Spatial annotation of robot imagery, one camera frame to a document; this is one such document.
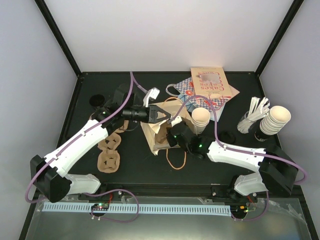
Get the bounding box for kraft paper bag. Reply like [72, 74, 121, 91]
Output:
[140, 97, 195, 170]

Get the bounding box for brown pulp cup carrier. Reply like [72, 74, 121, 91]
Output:
[154, 123, 171, 150]

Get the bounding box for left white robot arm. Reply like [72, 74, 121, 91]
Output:
[30, 84, 171, 203]

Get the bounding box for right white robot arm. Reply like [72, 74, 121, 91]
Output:
[166, 121, 298, 202]

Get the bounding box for blue checkered paper bag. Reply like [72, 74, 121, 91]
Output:
[165, 77, 232, 112]

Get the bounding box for light blue paper bag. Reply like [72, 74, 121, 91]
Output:
[185, 97, 227, 121]

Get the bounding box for pink cakes paper bag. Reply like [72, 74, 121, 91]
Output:
[190, 67, 240, 101]

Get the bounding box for black lid right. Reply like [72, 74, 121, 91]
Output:
[218, 131, 236, 144]

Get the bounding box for clear stirrer holder cup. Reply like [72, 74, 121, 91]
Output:
[237, 111, 256, 134]

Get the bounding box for white stirrer packets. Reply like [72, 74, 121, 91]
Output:
[245, 96, 270, 123]

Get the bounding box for small circuit board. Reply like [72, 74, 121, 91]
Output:
[91, 203, 110, 211]

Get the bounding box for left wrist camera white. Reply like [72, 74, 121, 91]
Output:
[143, 87, 160, 108]

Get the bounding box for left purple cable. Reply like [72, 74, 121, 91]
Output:
[24, 71, 151, 204]

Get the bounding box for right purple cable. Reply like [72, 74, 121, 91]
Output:
[169, 95, 308, 186]

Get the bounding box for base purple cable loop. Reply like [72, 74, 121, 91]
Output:
[84, 188, 140, 223]

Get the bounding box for light blue cable duct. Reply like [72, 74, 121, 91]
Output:
[42, 202, 231, 217]

